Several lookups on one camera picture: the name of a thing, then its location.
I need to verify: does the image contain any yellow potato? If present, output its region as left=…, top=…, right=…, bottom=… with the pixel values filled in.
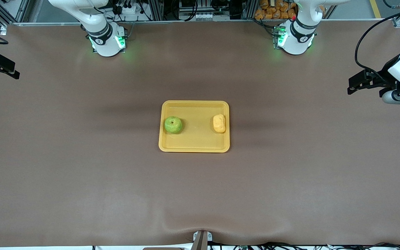
left=212, top=114, right=226, bottom=134

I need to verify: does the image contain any green apple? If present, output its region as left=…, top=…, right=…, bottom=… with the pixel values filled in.
left=164, top=116, right=183, bottom=135

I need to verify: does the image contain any yellow plastic tray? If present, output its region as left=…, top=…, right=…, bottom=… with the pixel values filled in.
left=158, top=100, right=231, bottom=153

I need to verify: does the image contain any orange packets pile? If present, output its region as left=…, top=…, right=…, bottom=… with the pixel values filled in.
left=254, top=0, right=298, bottom=20

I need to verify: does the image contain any white power strip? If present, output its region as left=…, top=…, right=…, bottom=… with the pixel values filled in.
left=111, top=2, right=143, bottom=15

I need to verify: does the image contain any brown table cover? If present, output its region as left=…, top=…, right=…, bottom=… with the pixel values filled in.
left=0, top=20, right=400, bottom=248

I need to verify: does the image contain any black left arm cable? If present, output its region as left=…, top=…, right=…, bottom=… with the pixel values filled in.
left=355, top=0, right=400, bottom=84

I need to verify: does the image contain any aluminium frame post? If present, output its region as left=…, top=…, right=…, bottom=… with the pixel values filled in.
left=150, top=0, right=165, bottom=21
left=241, top=0, right=257, bottom=19

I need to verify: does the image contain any aluminium table edge rail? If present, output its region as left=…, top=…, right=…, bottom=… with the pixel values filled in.
left=12, top=19, right=398, bottom=26

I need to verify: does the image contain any silver camera post bracket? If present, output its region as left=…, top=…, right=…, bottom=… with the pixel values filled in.
left=191, top=230, right=213, bottom=250

